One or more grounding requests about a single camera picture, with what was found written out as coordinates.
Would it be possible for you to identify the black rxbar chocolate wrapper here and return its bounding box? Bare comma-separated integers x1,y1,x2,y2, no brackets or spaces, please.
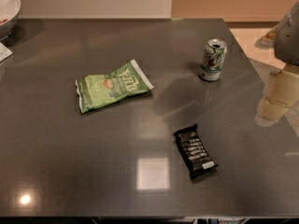
174,124,218,179

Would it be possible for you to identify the green chip bag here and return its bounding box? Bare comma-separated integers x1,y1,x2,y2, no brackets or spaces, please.
75,60,153,114

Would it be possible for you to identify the white green soda can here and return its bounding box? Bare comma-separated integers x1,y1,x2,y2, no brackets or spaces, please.
199,38,227,81

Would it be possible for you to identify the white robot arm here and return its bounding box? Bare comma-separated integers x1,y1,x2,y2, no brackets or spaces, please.
255,2,299,127

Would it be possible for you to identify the white bowl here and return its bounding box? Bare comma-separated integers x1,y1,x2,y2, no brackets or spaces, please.
0,0,21,40

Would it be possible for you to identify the white paper sheet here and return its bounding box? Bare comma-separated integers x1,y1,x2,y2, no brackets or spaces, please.
0,42,13,62

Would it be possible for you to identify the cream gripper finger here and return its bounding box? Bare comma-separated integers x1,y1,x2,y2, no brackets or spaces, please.
255,64,299,127

